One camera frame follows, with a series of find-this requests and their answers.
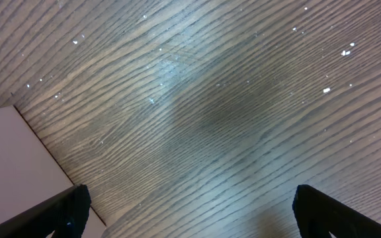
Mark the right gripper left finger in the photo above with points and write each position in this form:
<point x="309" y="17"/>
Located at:
<point x="64" y="215"/>

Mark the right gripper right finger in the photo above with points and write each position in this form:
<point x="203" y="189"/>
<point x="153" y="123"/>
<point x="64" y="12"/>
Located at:
<point x="319" y="215"/>

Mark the white cardboard box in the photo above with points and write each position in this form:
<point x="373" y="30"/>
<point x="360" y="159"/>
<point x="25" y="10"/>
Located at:
<point x="29" y="174"/>

